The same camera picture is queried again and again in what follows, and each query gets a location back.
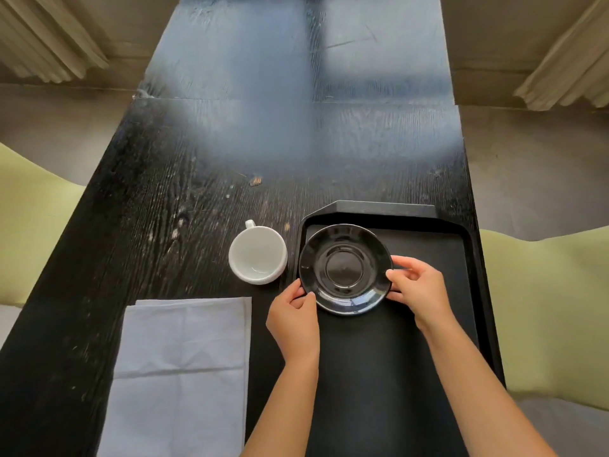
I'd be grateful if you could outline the yellow-green chair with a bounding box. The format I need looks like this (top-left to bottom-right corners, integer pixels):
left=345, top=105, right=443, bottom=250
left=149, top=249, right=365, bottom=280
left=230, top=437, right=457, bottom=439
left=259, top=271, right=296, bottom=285
left=480, top=226, right=609, bottom=411
left=0, top=142, right=86, bottom=308

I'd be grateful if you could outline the beige curtain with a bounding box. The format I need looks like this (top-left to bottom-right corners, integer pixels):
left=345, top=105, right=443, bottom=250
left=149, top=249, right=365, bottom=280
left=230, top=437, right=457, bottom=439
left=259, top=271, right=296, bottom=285
left=513, top=0, right=609, bottom=112
left=0, top=0, right=109, bottom=84

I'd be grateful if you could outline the person's left hand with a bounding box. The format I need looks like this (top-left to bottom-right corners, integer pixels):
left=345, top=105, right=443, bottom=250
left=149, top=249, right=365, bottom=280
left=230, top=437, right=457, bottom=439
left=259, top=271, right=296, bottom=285
left=265, top=279, right=321, bottom=367

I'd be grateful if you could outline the person's left forearm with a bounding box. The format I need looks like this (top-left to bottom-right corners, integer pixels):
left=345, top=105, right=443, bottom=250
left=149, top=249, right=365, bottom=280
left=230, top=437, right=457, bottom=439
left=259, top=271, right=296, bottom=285
left=242, top=354, right=320, bottom=457

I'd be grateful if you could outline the white cup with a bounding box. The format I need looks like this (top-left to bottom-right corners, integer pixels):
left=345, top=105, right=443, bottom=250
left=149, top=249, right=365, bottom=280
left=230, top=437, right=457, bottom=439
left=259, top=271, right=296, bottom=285
left=228, top=220, right=288, bottom=285

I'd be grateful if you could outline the person's right forearm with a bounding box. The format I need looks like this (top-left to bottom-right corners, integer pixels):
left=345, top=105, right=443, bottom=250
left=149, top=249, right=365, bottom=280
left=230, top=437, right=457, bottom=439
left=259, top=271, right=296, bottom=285
left=421, top=313, right=558, bottom=457

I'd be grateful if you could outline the person's right hand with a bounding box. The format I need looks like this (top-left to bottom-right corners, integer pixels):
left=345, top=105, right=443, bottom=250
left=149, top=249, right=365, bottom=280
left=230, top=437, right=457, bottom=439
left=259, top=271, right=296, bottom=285
left=385, top=255, right=458, bottom=334

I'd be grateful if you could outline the black saucer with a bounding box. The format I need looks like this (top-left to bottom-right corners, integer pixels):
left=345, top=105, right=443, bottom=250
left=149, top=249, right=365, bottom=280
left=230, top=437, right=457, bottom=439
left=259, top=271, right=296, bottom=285
left=299, top=224, right=394, bottom=316

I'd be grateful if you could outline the black tray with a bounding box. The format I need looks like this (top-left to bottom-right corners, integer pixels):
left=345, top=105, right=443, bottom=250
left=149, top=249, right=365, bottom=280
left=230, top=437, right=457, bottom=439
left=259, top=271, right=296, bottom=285
left=292, top=200, right=506, bottom=457

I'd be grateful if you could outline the light grey cloth napkin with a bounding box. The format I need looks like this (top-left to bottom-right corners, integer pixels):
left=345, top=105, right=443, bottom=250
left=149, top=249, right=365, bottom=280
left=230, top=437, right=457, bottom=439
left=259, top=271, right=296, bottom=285
left=96, top=297, right=253, bottom=457

